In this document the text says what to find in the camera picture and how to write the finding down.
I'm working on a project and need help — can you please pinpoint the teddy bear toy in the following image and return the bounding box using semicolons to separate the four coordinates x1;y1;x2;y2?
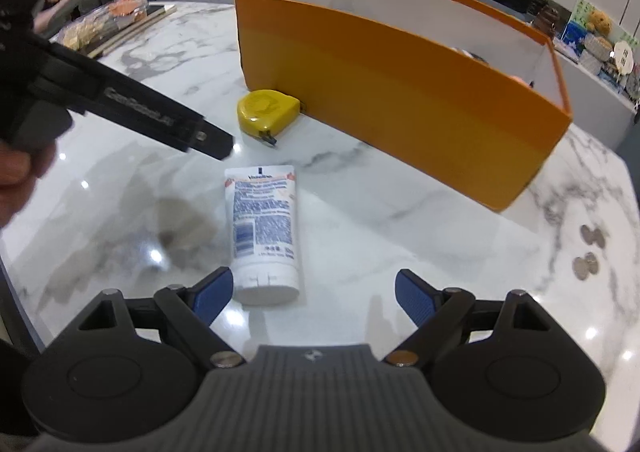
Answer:
586;8;612;37

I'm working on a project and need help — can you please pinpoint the white lotion tube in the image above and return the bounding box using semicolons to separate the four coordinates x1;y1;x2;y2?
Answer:
224;165;300;305

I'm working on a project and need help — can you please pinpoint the person's left hand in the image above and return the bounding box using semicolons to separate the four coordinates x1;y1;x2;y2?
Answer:
0;142;56;227

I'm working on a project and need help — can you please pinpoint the silver coin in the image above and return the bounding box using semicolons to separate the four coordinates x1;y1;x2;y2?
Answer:
591;229;606;249
572;257;590;281
579;224;593;245
584;253;600;275

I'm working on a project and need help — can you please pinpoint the brown camera bag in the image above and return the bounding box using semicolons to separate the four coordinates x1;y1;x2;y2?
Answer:
529;0;560;38

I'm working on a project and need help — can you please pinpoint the clear snack container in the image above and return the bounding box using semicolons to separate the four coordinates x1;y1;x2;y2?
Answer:
53;0;149;52

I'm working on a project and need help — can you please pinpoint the book stack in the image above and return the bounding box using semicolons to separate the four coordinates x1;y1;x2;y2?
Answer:
87;4;177;60

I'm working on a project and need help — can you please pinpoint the orange cardboard box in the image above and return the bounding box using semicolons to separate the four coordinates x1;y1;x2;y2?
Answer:
235;0;573;211

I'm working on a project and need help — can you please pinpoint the yellow tape measure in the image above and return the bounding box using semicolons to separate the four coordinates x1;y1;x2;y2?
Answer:
236;90;302;146

